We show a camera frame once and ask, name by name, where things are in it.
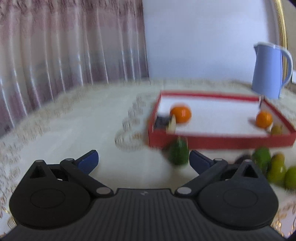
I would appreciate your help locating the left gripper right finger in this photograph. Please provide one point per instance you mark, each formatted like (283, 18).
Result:
(236, 196)

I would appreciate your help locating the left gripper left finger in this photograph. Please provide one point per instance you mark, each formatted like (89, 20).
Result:
(55, 195)

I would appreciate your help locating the green tomato fruit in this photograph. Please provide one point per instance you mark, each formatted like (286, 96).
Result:
(276, 173)
(290, 178)

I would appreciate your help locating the green cucumber cut piece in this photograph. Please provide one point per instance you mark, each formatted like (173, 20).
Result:
(262, 158)

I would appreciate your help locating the green cucumber end with stem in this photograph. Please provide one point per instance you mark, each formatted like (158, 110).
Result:
(178, 152)

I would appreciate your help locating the small orange mandarin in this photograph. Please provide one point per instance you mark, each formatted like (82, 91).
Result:
(264, 119)

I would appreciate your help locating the large orange mandarin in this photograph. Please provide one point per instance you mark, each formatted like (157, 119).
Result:
(182, 113)

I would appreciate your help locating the red shallow cardboard box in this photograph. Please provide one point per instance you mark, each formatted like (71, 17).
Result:
(219, 121)

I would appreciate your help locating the cream floral tablecloth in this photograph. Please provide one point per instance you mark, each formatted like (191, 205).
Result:
(107, 118)

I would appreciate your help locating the blue electric kettle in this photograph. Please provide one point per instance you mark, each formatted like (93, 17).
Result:
(273, 69)

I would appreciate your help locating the pink floral curtain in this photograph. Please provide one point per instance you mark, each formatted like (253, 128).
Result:
(49, 47)

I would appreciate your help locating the white wall switch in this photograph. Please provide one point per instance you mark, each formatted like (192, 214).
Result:
(294, 77)

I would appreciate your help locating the gold picture frame edge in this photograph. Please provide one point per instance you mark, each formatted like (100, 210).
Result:
(281, 22)

